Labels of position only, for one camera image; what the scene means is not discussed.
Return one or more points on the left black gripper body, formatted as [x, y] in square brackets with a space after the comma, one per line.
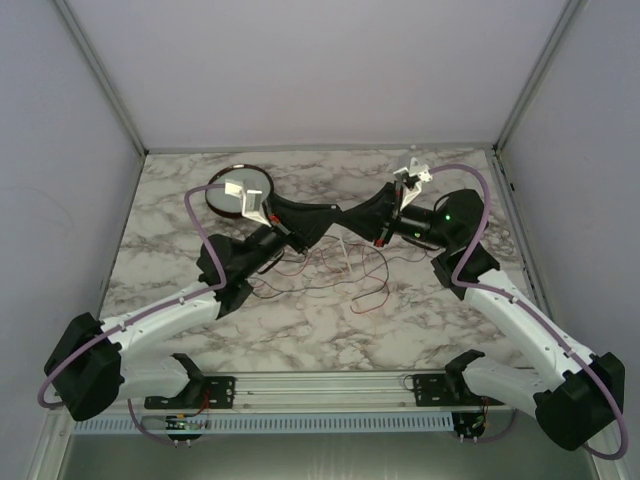
[285, 225]

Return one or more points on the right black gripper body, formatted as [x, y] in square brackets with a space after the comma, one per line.
[391, 223]

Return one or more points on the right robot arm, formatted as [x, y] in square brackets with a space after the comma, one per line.
[572, 393]

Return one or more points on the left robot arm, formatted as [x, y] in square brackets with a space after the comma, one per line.
[97, 363]

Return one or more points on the round brown rimmed plate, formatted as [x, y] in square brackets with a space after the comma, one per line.
[228, 206]

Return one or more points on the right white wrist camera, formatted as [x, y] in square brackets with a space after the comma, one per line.
[410, 175]

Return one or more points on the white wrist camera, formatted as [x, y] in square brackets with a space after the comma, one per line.
[410, 175]
[251, 194]

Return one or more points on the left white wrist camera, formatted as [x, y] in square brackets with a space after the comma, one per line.
[251, 194]

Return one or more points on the aluminium front rail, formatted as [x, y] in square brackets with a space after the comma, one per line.
[305, 391]

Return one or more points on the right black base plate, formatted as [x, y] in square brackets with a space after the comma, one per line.
[433, 389]

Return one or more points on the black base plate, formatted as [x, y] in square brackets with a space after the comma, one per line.
[433, 389]
[208, 392]

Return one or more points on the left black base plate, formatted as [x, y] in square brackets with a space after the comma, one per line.
[208, 392]

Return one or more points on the left aluminium corner post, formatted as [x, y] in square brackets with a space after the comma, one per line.
[99, 71]

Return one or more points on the aluminium corner post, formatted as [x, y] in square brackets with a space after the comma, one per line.
[99, 71]
[559, 33]

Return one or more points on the grey slotted cable duct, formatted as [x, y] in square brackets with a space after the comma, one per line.
[317, 423]

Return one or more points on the right aluminium corner post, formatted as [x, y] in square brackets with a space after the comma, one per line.
[559, 33]

